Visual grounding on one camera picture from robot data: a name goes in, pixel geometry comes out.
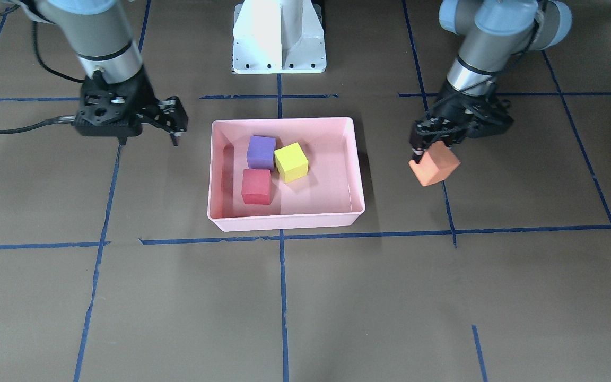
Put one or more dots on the pink foam block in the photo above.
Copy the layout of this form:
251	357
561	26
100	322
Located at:
256	188

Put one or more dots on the yellow foam block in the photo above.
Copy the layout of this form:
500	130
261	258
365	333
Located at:
291	162

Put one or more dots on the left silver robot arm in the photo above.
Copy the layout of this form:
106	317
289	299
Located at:
498	34

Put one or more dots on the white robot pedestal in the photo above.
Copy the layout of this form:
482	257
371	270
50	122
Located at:
279	37

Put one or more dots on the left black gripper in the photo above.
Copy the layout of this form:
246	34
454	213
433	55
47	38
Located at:
455	112

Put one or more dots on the blue tape line centre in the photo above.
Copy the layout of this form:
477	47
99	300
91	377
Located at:
281	241

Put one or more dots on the blue tape line crossing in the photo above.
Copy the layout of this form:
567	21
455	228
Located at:
592	159

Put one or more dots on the short blue tape piece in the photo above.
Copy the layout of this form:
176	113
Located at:
51	245

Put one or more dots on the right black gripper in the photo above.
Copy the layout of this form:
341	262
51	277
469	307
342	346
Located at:
145	97

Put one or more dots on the blue tape line long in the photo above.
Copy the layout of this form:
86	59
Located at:
350	235

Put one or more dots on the orange foam block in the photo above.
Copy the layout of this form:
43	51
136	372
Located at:
435	165

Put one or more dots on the purple foam block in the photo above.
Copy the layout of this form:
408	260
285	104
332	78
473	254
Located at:
260	152

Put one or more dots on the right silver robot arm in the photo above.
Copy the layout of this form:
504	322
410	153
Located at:
97	31

